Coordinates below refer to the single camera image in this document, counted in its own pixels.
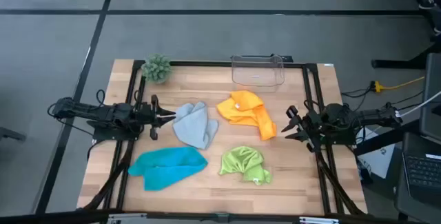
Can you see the black laptop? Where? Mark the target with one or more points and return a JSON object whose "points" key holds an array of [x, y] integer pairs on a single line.
{"points": [[423, 175]]}

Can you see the black side desk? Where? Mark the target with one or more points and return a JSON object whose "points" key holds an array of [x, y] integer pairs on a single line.
{"points": [[386, 138]]}

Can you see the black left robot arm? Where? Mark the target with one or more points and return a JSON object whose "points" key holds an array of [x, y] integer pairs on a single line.
{"points": [[103, 112]]}

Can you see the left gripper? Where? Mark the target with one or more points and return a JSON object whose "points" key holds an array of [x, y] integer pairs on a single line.
{"points": [[146, 115]]}

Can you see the lime green microfiber towel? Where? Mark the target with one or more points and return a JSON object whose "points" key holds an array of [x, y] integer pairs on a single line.
{"points": [[243, 162]]}

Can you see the black mounting bracket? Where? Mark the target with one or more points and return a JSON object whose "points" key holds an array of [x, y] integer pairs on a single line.
{"points": [[287, 59]]}

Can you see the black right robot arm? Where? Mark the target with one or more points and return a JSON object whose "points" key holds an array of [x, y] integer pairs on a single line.
{"points": [[365, 116]]}

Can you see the black aluminium table frame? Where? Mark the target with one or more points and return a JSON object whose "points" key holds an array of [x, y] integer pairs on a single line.
{"points": [[206, 63]]}

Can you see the clear plastic bin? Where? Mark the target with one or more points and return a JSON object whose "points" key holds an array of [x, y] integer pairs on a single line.
{"points": [[256, 76]]}

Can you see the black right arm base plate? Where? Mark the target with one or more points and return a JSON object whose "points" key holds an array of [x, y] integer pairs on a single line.
{"points": [[339, 140]]}

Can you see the green artificial potted plant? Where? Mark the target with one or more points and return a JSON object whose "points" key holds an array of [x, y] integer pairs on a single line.
{"points": [[156, 68]]}

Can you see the black desk frame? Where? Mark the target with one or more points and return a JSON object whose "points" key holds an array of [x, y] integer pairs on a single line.
{"points": [[392, 64]]}

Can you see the grey microfiber towel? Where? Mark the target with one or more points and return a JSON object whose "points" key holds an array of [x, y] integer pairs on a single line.
{"points": [[194, 127]]}

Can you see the black rig crossbar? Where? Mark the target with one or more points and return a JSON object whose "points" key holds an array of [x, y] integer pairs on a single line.
{"points": [[69, 217]]}

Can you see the teal microfiber towel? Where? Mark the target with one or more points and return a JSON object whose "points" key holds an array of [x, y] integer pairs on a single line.
{"points": [[165, 167]]}

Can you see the orange microfiber towel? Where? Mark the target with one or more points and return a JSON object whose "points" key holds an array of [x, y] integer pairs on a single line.
{"points": [[246, 108]]}

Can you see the white paper bag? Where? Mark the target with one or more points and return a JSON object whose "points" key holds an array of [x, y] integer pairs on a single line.
{"points": [[379, 162]]}

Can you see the silver metal bracket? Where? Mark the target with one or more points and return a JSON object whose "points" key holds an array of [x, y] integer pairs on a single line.
{"points": [[320, 221], [127, 218]]}

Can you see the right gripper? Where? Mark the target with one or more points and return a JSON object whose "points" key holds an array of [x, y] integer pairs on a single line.
{"points": [[311, 127]]}

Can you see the grey chair leg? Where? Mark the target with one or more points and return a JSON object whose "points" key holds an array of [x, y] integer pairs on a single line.
{"points": [[10, 133]]}

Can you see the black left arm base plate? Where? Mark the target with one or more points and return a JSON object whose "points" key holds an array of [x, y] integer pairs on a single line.
{"points": [[103, 135]]}

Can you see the dark grey monitor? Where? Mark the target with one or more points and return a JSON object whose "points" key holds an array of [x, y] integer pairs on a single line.
{"points": [[432, 96]]}

